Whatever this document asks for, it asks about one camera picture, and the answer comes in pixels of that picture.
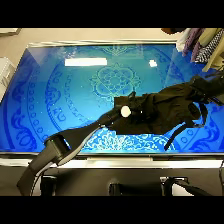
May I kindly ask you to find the purple garment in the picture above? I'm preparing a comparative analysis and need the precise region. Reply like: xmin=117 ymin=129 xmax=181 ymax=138
xmin=182 ymin=27 xmax=205 ymax=63

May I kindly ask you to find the silver frame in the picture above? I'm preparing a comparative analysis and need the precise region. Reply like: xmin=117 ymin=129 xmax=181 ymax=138
xmin=0 ymin=40 xmax=224 ymax=197

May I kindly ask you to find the beige garment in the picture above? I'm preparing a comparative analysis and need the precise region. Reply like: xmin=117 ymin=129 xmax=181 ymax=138
xmin=199 ymin=27 xmax=224 ymax=73

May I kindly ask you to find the dark green garment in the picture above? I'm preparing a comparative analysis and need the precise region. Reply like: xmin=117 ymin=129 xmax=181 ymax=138
xmin=112 ymin=74 xmax=224 ymax=152

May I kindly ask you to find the white garment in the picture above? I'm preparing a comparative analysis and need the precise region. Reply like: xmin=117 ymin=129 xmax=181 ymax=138
xmin=175 ymin=29 xmax=192 ymax=52

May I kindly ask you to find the white box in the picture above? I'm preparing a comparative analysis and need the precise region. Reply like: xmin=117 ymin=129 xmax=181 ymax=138
xmin=0 ymin=57 xmax=16 ymax=89

